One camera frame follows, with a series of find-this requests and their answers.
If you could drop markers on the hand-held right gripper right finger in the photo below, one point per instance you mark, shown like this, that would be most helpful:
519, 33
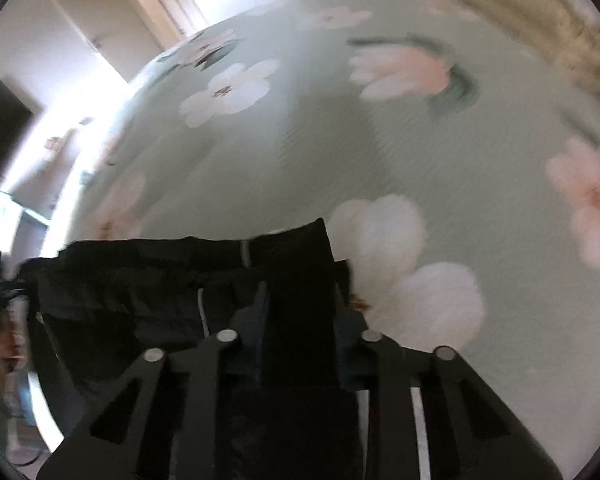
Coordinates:
349, 355

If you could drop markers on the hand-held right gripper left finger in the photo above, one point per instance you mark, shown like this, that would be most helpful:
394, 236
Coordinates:
250, 325

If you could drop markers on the black hooded jacket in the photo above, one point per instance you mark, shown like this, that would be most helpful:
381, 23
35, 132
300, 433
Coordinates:
295, 285

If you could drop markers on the bed with floral sheet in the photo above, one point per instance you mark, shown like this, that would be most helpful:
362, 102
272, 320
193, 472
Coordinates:
355, 160

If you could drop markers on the white room door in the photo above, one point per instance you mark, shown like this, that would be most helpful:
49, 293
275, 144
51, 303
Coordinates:
90, 15

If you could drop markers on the black wall television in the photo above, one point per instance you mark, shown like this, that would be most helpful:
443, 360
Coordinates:
5, 130

